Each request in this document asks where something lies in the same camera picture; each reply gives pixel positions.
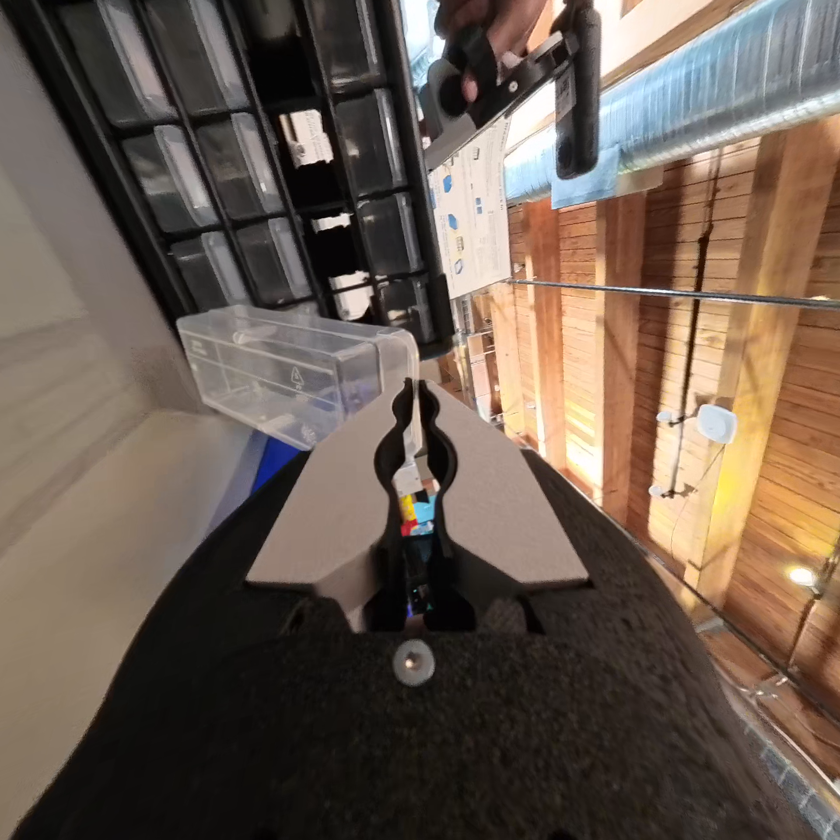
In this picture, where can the black drawer cabinet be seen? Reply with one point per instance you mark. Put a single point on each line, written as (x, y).
(420, 216)

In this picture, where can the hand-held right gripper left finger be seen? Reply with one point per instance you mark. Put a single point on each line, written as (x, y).
(321, 525)

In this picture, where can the set of small clear drawers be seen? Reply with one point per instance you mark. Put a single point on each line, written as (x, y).
(164, 177)

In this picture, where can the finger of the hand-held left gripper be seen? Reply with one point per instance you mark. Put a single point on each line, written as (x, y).
(459, 145)

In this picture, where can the blue plastic bin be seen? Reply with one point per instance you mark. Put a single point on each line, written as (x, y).
(269, 459)

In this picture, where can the person's left hand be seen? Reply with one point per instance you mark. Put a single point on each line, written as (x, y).
(505, 23)

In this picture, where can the white ceiling sensor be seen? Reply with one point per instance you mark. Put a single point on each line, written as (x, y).
(715, 423)

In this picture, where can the white instruction poster board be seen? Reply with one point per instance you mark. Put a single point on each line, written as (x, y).
(472, 216)

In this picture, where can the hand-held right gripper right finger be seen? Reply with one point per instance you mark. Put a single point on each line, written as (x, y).
(505, 525)

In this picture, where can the ceiling light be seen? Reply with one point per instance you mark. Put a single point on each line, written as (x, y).
(802, 576)

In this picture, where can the thin metal rod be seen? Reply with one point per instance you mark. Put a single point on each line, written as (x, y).
(656, 292)

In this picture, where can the silver ventilation duct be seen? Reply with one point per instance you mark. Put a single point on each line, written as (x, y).
(722, 85)

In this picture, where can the clear plastic drawer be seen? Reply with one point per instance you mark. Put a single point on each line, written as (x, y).
(275, 367)

